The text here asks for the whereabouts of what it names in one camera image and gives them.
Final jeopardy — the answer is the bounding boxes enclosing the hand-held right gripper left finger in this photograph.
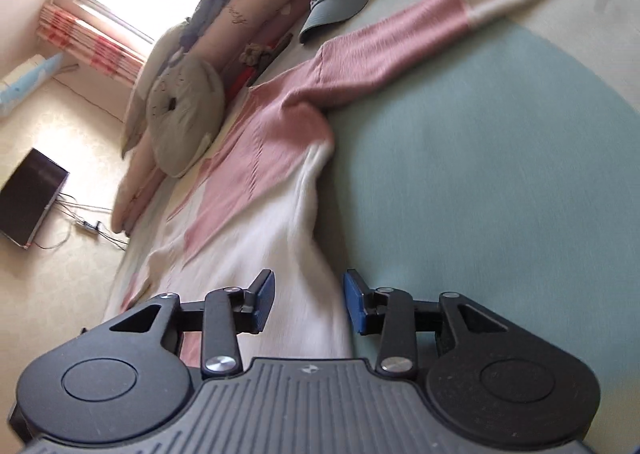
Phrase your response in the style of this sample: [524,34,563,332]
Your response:
[107,270,277,380]

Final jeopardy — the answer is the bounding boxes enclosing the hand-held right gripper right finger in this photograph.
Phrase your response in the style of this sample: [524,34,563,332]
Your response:
[342,269,511,378]

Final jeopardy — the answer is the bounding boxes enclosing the pink and white knit sweater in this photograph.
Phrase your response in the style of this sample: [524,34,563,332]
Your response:
[102,0,640,366]

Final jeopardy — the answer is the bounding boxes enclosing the pastel patchwork bed sheet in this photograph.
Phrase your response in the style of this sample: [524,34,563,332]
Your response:
[102,0,640,454]

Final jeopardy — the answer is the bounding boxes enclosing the grey cat face cushion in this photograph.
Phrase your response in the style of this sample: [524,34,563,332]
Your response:
[146,53,226,179]

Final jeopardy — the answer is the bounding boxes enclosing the red flat strip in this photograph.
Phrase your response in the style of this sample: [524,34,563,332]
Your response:
[227,68,262,91]

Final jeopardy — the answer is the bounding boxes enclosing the flower hair clip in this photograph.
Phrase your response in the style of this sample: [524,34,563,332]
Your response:
[239,41,272,68]

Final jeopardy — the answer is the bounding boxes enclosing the grey pillow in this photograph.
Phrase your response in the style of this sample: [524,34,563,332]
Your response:
[120,21,192,156]

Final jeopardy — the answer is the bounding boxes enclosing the black smartphone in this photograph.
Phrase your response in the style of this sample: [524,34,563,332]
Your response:
[261,31,294,71]

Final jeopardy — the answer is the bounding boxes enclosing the folded grey-blue cloth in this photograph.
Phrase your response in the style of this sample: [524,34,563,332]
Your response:
[180,0,246,51]

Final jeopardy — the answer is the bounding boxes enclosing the pink patterned curtain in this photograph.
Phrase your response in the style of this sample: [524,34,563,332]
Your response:
[37,3,152,86]

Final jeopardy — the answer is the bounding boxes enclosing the black television cables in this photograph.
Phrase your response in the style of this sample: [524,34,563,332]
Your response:
[37,193,127,253]

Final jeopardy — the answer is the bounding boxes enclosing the black wall television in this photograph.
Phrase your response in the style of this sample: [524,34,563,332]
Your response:
[0,148,70,251]

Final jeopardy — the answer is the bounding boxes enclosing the white wall air conditioner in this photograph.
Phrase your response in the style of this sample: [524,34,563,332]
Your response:
[0,53,66,118]

